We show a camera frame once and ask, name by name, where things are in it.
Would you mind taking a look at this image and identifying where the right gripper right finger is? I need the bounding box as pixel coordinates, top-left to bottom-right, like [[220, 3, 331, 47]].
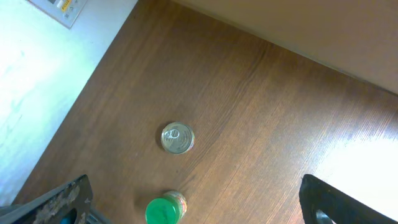
[[299, 174, 397, 224]]

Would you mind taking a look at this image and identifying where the silver pull-tab tin can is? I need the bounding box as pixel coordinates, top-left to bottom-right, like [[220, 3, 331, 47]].
[[160, 122, 195, 154]]

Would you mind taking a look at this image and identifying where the grey plastic shopping basket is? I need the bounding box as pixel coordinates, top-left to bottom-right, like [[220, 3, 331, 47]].
[[1, 204, 111, 224]]

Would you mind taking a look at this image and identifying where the green lid glass jar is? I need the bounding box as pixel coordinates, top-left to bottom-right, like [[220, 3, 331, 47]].
[[145, 190, 187, 224]]

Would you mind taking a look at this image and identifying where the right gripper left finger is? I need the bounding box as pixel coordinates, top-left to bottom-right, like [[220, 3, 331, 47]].
[[1, 174, 93, 224]]

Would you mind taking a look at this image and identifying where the grey wall control panel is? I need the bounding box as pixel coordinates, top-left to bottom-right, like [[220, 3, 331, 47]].
[[28, 0, 87, 29]]

